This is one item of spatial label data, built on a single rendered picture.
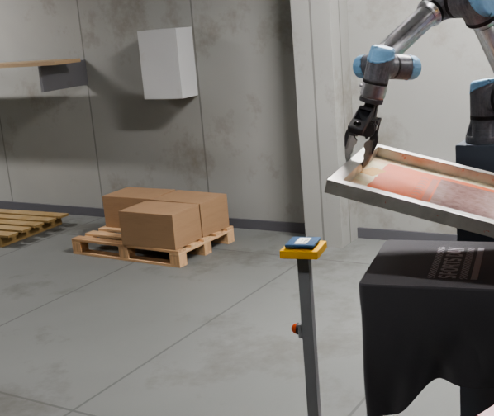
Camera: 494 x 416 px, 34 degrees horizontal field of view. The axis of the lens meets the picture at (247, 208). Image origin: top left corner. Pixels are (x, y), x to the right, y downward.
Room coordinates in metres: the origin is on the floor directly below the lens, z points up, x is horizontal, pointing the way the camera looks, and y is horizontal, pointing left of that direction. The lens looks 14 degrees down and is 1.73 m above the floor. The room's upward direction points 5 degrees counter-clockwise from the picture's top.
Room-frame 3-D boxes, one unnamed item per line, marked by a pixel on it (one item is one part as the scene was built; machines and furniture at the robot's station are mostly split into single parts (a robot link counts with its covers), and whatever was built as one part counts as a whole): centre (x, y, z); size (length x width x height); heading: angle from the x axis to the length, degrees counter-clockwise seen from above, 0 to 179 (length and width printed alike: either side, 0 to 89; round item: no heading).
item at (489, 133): (2.88, -0.90, 1.25); 0.15 x 0.15 x 0.10
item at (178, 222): (6.01, 0.76, 0.19); 1.09 x 0.73 x 0.39; 58
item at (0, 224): (6.94, 2.27, 0.05); 1.14 x 0.78 x 0.11; 58
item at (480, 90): (2.88, -0.90, 1.37); 0.13 x 0.12 x 0.14; 36
